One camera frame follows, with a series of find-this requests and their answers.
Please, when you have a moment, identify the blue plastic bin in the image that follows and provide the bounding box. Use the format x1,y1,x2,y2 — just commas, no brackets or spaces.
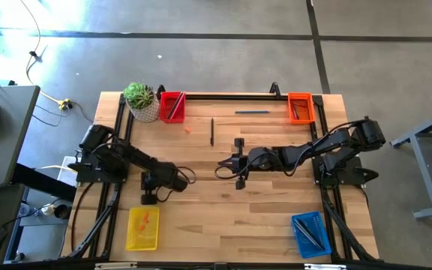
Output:
290,211,333,260

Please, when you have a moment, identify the succulent in white patterned pot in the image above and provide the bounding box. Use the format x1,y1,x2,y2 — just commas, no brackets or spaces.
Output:
123,82,161,124

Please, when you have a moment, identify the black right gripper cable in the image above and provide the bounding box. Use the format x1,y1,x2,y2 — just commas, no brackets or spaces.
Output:
214,149,314,181

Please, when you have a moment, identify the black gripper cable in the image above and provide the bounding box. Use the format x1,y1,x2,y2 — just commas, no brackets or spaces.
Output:
214,149,314,181
154,166,197,203

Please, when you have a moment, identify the black cup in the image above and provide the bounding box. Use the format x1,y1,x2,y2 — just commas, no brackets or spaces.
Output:
53,204,72,221

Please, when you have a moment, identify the yellow plug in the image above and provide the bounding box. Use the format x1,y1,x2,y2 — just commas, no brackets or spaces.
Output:
57,97,74,111

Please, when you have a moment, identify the white cable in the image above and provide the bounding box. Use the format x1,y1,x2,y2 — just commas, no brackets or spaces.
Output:
37,163,80,173

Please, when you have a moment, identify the silver metal bracket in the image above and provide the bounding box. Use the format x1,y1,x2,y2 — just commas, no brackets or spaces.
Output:
94,262,138,270
304,263,348,270

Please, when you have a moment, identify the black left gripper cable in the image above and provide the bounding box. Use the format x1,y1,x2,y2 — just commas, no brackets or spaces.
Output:
154,166,197,203

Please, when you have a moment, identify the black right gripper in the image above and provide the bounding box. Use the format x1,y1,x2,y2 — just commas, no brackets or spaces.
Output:
217,137,279,191

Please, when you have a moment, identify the grey desk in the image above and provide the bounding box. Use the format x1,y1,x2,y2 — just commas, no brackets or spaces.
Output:
0,85,41,189

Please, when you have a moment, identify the yellow plastic bin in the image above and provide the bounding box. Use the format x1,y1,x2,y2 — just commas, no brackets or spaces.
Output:
125,206,161,251

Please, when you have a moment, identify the black aluminium table frame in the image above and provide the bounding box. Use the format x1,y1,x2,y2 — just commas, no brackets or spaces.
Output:
65,81,381,263

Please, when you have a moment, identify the orange plastic bin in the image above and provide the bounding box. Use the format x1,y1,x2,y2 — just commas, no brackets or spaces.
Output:
287,92,317,125

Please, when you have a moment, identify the green pencil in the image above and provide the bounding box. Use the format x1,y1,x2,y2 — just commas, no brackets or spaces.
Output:
167,92,185,121

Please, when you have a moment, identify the long thin floor cable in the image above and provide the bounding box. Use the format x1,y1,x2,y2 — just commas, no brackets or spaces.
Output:
19,0,62,104

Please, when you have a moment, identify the purple pen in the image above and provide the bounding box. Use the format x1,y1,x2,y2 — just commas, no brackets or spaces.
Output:
292,219,320,249

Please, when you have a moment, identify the dark grey pencil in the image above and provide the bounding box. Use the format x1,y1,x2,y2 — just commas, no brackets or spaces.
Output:
166,91,183,120

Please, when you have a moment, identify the grey metal stand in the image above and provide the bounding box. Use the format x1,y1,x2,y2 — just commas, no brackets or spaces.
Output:
390,103,432,221

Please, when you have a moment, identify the red plastic bin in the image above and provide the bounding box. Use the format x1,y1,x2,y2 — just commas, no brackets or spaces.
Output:
159,91,187,125

